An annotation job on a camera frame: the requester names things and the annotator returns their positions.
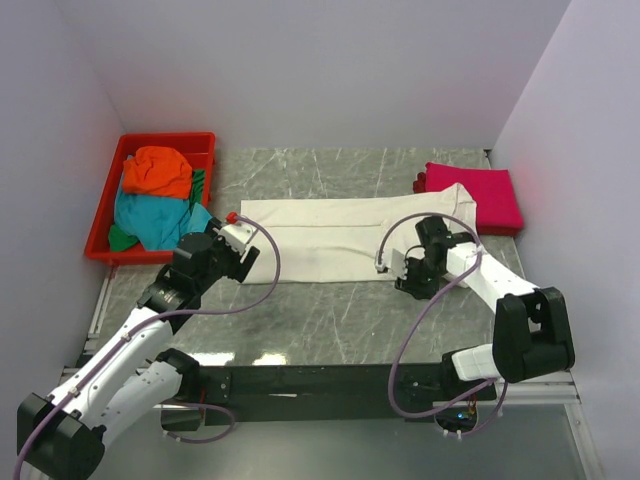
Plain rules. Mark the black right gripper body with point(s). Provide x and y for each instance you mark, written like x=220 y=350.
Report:
x=421 y=279

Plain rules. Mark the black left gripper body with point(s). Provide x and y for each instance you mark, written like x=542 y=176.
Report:
x=226 y=261

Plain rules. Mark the white t shirt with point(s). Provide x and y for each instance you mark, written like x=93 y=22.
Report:
x=336 y=240

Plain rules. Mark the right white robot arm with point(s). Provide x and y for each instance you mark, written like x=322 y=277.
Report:
x=531 y=331

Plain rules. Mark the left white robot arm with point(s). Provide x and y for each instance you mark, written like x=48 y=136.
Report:
x=66 y=433

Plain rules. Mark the light blue t shirt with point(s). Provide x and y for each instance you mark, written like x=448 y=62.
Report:
x=160 y=220

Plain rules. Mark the green t shirt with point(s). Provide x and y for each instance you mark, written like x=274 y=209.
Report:
x=122 y=240

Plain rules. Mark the dark red folded t shirt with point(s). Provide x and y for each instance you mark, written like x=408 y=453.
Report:
x=419 y=182

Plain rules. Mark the orange t shirt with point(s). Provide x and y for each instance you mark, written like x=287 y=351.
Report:
x=157 y=171

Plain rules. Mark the pink folded t shirt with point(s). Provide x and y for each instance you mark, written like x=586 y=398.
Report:
x=490 y=195

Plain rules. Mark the red plastic bin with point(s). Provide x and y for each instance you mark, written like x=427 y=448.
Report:
x=196 y=147

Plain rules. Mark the black base bar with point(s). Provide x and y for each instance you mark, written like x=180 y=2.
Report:
x=262 y=393

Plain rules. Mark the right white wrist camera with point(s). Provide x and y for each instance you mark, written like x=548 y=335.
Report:
x=391 y=261

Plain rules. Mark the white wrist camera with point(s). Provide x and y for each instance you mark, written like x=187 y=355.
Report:
x=391 y=261
x=236 y=235

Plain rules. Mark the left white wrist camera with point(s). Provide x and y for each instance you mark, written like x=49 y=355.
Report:
x=236 y=235

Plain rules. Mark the aluminium rail frame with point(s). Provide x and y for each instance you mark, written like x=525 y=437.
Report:
x=65 y=434

